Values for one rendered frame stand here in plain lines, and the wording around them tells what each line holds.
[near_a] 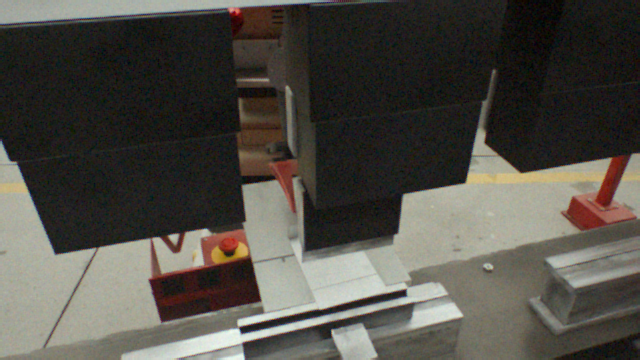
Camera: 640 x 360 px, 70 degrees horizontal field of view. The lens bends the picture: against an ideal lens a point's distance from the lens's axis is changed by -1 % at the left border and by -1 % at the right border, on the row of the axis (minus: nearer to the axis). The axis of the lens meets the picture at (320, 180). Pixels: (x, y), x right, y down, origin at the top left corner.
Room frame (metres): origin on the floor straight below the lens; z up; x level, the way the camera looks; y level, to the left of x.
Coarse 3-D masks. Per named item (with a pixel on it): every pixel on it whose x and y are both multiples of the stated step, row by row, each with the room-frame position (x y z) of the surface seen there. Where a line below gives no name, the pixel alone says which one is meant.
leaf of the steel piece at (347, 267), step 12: (288, 228) 0.47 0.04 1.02; (300, 252) 0.45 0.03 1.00; (360, 252) 0.45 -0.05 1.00; (300, 264) 0.42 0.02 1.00; (312, 264) 0.42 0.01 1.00; (324, 264) 0.42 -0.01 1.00; (336, 264) 0.42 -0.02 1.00; (348, 264) 0.42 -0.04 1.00; (360, 264) 0.42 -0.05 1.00; (312, 276) 0.40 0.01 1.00; (324, 276) 0.40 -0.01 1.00; (336, 276) 0.40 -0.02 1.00; (348, 276) 0.40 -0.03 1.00; (360, 276) 0.40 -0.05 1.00; (312, 288) 0.38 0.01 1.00
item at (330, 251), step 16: (304, 192) 0.34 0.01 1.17; (304, 208) 0.34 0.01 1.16; (336, 208) 0.34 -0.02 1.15; (352, 208) 0.35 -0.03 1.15; (368, 208) 0.35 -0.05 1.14; (384, 208) 0.36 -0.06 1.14; (400, 208) 0.36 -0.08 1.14; (304, 224) 0.34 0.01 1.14; (320, 224) 0.34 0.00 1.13; (336, 224) 0.34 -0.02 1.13; (352, 224) 0.35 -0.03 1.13; (368, 224) 0.35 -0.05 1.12; (384, 224) 0.36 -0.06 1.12; (304, 240) 0.34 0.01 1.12; (320, 240) 0.34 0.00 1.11; (336, 240) 0.34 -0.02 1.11; (352, 240) 0.35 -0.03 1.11; (368, 240) 0.36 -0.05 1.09; (384, 240) 0.37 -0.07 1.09; (304, 256) 0.34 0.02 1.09; (320, 256) 0.35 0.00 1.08; (336, 256) 0.35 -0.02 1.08
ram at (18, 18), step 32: (0, 0) 0.26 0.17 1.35; (32, 0) 0.26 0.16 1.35; (64, 0) 0.27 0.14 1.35; (96, 0) 0.27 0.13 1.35; (128, 0) 0.28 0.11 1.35; (160, 0) 0.28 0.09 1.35; (192, 0) 0.29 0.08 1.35; (224, 0) 0.29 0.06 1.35; (256, 0) 0.30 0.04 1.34; (288, 0) 0.30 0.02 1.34; (320, 0) 0.31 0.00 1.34; (352, 0) 0.32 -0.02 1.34
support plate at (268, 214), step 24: (264, 192) 0.58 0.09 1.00; (264, 216) 0.52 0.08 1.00; (288, 216) 0.52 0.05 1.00; (264, 240) 0.47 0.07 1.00; (288, 240) 0.47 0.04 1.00; (264, 264) 0.43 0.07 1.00; (288, 264) 0.43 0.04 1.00; (384, 264) 0.43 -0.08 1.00; (264, 288) 0.39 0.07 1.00; (288, 288) 0.39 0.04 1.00
